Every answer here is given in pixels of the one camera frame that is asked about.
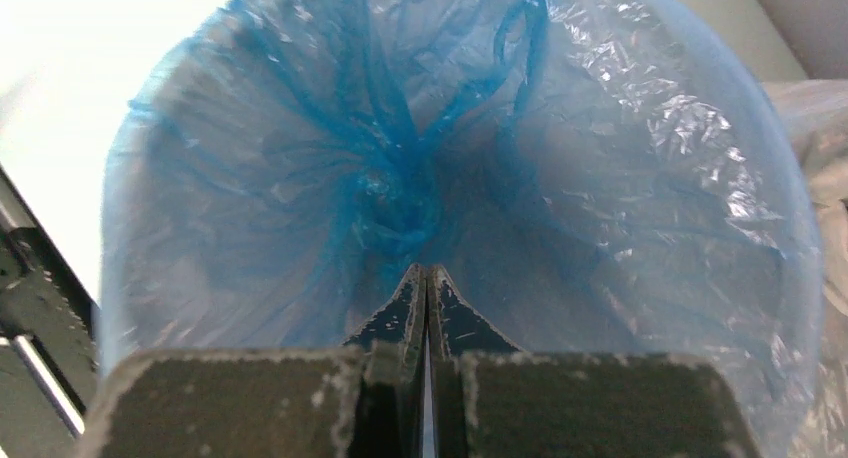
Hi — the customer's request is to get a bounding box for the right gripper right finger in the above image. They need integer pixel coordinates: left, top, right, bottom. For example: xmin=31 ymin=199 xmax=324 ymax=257
xmin=426 ymin=266 xmax=759 ymax=457

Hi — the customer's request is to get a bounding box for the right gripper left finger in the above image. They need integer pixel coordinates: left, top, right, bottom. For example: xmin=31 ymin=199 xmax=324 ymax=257
xmin=76 ymin=265 xmax=426 ymax=457

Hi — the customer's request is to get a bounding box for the blue plastic trash bag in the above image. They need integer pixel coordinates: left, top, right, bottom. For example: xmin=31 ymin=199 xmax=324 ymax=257
xmin=98 ymin=0 xmax=822 ymax=457

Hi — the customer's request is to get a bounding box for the clear full trash bag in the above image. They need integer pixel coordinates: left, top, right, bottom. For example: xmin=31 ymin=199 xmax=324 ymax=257
xmin=763 ymin=79 xmax=847 ymax=457

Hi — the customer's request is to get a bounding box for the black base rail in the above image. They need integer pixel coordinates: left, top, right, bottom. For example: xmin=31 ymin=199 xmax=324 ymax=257
xmin=1 ymin=176 xmax=97 ymax=457

